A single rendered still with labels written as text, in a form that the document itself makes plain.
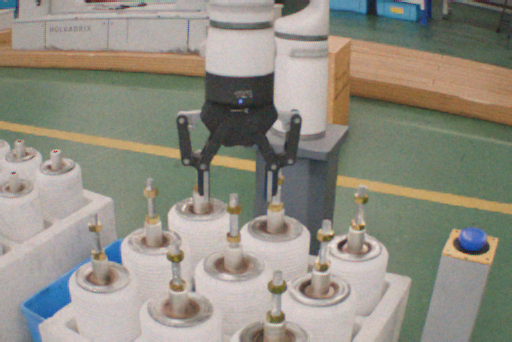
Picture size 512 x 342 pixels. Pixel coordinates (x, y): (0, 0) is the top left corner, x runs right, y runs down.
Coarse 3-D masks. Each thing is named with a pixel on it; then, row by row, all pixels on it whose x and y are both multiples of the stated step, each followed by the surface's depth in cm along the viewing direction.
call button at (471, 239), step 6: (468, 228) 71; (474, 228) 71; (462, 234) 70; (468, 234) 70; (474, 234) 70; (480, 234) 70; (462, 240) 69; (468, 240) 68; (474, 240) 68; (480, 240) 68; (486, 240) 69; (468, 246) 69; (474, 246) 68; (480, 246) 68
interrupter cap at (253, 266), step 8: (208, 256) 80; (216, 256) 81; (248, 256) 81; (256, 256) 81; (208, 264) 79; (216, 264) 79; (248, 264) 79; (256, 264) 79; (264, 264) 79; (208, 272) 77; (216, 272) 77; (224, 272) 77; (232, 272) 78; (240, 272) 78; (248, 272) 77; (256, 272) 77; (224, 280) 76; (232, 280) 75; (240, 280) 76; (248, 280) 76
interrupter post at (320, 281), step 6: (330, 270) 73; (312, 276) 73; (318, 276) 72; (324, 276) 72; (330, 276) 73; (312, 282) 73; (318, 282) 72; (324, 282) 72; (312, 288) 73; (318, 288) 73; (324, 288) 73; (318, 294) 73; (324, 294) 73
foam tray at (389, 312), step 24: (312, 264) 94; (192, 288) 91; (384, 288) 89; (408, 288) 88; (72, 312) 78; (384, 312) 81; (48, 336) 74; (72, 336) 73; (360, 336) 76; (384, 336) 81
